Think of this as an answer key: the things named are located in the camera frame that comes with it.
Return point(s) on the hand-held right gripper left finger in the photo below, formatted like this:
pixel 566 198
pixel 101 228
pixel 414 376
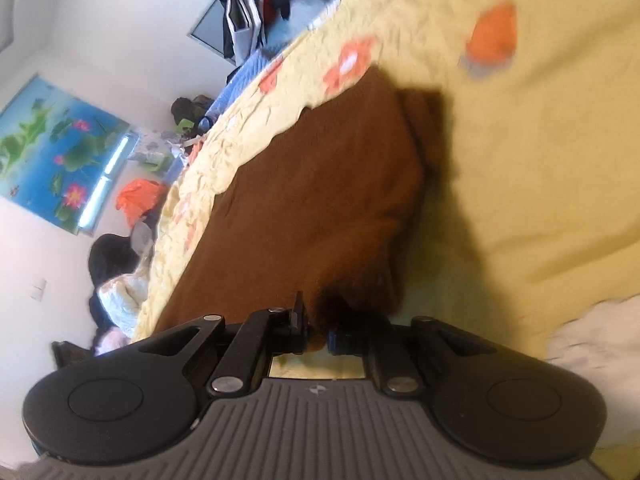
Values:
pixel 240 355

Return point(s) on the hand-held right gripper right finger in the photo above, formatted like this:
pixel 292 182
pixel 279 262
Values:
pixel 345 341

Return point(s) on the brown knit sweater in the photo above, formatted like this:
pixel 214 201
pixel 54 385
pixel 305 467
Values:
pixel 325 200

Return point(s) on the white padded bundle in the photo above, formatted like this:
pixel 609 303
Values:
pixel 122 302

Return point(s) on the pink cloth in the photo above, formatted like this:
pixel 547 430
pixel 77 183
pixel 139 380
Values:
pixel 111 341

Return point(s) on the black cloth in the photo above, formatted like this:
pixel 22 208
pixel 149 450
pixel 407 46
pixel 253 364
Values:
pixel 112 257

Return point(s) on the dark furniture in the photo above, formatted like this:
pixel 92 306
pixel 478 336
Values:
pixel 72 354

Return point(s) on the orange cloth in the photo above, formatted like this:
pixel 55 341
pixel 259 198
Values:
pixel 140 197

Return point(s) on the black bag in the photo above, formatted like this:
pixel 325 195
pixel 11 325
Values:
pixel 187 107

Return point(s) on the yellow printed blanket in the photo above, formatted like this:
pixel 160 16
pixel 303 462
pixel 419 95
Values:
pixel 525 160

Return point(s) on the white cloth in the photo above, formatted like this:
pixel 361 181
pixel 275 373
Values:
pixel 600 360

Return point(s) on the blue quilted blanket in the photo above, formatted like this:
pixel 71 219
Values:
pixel 250 75

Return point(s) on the grey framed panel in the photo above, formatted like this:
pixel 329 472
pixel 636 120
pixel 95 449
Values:
pixel 210 30

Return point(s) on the lotus wall poster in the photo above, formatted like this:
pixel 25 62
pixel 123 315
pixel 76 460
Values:
pixel 55 150

